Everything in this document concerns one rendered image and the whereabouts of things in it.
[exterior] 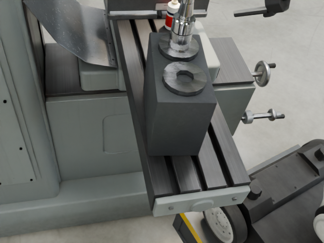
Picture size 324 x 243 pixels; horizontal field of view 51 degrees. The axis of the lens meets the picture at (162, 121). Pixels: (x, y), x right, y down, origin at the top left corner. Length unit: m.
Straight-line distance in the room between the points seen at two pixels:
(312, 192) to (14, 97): 1.08
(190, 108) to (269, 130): 1.64
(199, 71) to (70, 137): 0.78
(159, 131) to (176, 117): 0.05
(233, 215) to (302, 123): 1.36
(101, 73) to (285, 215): 0.79
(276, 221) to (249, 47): 1.84
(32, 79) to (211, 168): 0.61
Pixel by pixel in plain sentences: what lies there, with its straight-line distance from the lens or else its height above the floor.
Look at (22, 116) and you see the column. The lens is 1.17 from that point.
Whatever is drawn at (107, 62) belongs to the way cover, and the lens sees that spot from 1.10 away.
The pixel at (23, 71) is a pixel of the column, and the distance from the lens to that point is 1.05.
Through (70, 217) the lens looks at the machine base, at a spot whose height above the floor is 0.12.
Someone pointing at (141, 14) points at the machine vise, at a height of 0.97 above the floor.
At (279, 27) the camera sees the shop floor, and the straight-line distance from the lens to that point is 3.22.
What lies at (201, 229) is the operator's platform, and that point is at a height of 0.40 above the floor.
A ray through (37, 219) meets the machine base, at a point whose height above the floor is 0.14.
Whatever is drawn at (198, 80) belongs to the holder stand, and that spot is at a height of 1.16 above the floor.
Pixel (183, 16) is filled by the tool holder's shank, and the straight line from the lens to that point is 0.70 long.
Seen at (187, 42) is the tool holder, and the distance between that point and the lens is 0.73.
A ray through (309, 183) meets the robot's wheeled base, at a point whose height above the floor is 0.59.
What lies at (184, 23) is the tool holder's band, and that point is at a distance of 0.70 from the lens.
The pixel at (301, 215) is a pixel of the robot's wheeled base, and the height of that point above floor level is 0.57.
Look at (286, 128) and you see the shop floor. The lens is 2.34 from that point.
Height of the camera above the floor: 1.61
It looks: 50 degrees down
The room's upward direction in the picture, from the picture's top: 11 degrees clockwise
